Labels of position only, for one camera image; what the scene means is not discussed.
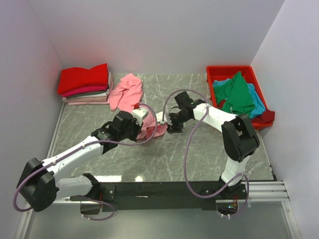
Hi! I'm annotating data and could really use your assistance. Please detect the black base beam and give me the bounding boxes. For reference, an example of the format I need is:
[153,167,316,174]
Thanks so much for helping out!
[91,182,247,211]

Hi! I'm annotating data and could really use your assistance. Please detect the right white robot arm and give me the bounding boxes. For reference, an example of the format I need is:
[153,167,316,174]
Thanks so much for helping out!
[160,90,260,199]

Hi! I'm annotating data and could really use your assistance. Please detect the aluminium rail frame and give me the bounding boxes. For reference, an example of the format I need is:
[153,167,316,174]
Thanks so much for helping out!
[15,104,289,239]

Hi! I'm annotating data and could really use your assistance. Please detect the folded white t shirt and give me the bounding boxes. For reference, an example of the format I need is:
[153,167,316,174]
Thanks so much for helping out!
[63,72,112,100]

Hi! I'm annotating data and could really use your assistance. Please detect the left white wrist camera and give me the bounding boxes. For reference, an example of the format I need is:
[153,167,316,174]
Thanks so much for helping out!
[132,107,149,126]

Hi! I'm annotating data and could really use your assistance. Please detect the green t shirt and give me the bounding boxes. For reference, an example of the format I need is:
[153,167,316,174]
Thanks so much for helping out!
[213,71,255,117]

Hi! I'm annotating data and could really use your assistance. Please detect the dark red t shirt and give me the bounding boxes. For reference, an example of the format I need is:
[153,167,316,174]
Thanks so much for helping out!
[251,109,275,130]

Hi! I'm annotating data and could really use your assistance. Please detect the folded grey t shirt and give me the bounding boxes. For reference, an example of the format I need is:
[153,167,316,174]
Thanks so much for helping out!
[66,84,109,99]

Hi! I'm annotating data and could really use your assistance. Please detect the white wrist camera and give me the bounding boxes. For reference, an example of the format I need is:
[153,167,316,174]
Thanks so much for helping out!
[156,112,171,125]
[132,107,149,126]

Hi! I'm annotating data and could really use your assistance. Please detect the red plastic bin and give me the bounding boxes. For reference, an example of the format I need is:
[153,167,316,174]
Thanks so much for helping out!
[205,65,272,131]

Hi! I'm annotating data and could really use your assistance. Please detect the folded light pink t shirt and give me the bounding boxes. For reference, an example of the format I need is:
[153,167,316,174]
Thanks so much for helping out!
[63,74,114,105]

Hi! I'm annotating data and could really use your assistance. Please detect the folded beige t shirt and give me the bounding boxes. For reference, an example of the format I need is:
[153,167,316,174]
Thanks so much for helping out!
[62,74,112,103]

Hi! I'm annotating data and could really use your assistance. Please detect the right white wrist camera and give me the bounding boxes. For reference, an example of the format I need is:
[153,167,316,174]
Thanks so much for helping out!
[156,112,171,125]

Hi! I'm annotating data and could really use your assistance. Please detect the blue t shirt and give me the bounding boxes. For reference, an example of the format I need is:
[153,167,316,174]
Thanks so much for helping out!
[226,78,266,119]

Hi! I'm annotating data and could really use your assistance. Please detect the folded red t shirt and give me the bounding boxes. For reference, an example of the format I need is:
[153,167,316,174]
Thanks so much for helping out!
[57,63,109,95]

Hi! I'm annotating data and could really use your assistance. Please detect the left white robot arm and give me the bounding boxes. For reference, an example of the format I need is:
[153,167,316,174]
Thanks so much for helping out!
[15,107,149,212]

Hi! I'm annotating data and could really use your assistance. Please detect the folded magenta t shirt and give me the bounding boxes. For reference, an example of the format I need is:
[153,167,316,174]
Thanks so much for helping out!
[62,86,108,98]

